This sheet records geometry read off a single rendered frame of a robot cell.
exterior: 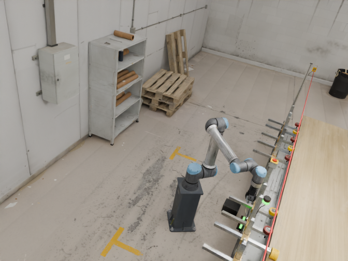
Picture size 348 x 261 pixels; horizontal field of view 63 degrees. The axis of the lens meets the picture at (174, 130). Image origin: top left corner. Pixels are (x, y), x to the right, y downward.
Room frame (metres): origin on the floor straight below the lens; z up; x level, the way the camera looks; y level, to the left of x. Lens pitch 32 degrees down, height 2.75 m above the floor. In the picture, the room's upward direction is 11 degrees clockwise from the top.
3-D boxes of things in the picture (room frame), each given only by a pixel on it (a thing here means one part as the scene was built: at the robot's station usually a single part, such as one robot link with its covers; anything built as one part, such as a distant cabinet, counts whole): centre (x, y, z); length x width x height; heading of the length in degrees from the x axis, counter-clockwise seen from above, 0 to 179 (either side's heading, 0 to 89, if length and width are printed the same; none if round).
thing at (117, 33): (4.20, 0.99, 1.59); 0.30 x 0.08 x 0.08; 74
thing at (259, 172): (1.85, -0.76, 1.32); 0.10 x 0.09 x 0.12; 28
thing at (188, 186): (2.37, -0.29, 0.65); 0.19 x 0.19 x 0.10
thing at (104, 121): (4.09, 1.01, 0.78); 0.90 x 0.45 x 1.55; 164
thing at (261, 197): (1.77, -0.81, 0.94); 0.04 x 0.04 x 0.48; 68
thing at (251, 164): (1.95, -0.70, 1.32); 0.12 x 0.12 x 0.09; 28
